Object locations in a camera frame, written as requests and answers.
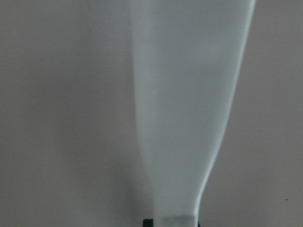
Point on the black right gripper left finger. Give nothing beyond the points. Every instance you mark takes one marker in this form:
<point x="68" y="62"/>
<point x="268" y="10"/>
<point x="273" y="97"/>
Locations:
<point x="148" y="223"/>

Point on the beige brush with black bristles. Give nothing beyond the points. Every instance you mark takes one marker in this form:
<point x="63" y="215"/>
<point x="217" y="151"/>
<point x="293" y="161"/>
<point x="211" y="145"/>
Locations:
<point x="187" y="57"/>

